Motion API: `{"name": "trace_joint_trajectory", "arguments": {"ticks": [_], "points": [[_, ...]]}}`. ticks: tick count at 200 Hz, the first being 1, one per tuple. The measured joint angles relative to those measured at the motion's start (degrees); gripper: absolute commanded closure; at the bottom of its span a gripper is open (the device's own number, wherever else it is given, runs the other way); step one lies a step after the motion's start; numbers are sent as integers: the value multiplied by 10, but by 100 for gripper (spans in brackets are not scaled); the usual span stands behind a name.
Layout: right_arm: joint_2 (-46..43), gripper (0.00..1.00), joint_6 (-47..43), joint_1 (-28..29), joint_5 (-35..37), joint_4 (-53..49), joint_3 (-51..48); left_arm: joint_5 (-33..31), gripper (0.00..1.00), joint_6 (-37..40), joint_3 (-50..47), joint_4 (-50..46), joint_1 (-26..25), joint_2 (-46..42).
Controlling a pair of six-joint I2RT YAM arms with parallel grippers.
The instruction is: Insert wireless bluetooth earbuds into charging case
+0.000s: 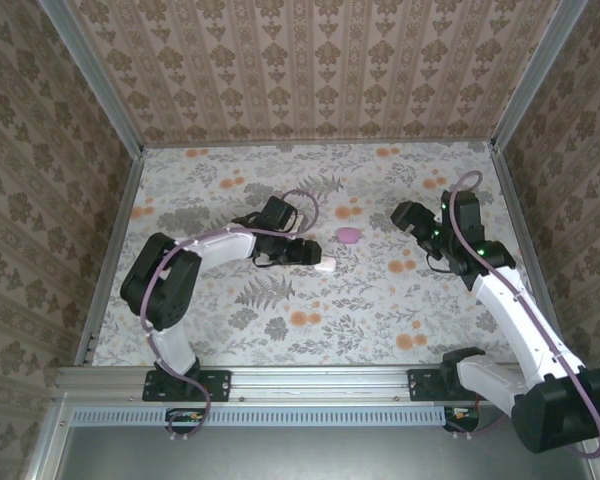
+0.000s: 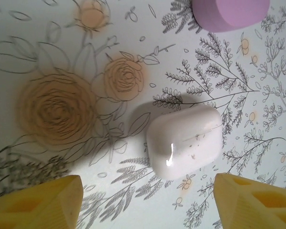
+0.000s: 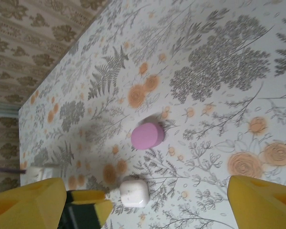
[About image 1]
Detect floral patterned table cover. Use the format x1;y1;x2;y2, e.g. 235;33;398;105
89;141;556;369

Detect grey metal sheet panel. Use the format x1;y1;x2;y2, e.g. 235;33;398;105
24;394;600;480

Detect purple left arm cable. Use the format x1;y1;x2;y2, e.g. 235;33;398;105
140;188;322;442

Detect aluminium table edge rail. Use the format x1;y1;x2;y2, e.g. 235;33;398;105
488;144;571;364
74;147;146;369

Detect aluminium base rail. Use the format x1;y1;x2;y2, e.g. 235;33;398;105
54;366;594;404

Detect grey slotted cable duct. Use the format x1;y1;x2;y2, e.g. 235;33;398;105
72;405;451;427

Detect aluminium frame post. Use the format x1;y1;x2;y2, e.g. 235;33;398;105
489;0;591;151
37;0;146;156

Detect black electronics box with wires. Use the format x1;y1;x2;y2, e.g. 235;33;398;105
165;407;212;435
443;406;482;434

